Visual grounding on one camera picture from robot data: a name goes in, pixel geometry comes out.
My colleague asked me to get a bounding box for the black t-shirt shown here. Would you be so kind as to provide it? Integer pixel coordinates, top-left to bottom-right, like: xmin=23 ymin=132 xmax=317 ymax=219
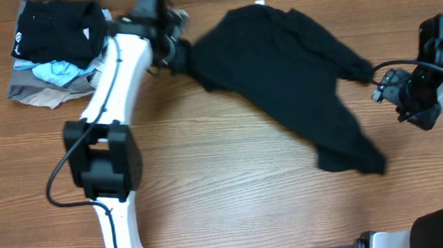
xmin=187 ymin=4 xmax=387 ymax=175

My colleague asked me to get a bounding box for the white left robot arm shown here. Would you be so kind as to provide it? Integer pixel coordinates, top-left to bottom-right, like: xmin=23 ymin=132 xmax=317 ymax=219
xmin=62 ymin=0 xmax=190 ymax=248

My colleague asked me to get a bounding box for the black folded shirt on pile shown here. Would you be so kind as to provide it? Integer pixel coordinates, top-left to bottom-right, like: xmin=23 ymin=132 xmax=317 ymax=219
xmin=11 ymin=0 xmax=107 ymax=70

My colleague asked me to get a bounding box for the light blue folded garment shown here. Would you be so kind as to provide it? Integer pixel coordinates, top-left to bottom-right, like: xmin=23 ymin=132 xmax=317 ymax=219
xmin=13 ymin=59 xmax=95 ymax=87

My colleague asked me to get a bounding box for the beige folded garment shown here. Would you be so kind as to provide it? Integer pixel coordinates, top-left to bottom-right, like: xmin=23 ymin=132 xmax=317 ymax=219
xmin=20 ymin=88 xmax=93 ymax=110

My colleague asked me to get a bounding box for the grey folded garment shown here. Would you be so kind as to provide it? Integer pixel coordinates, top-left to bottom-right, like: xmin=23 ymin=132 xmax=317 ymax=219
xmin=7 ymin=70 xmax=96 ymax=101

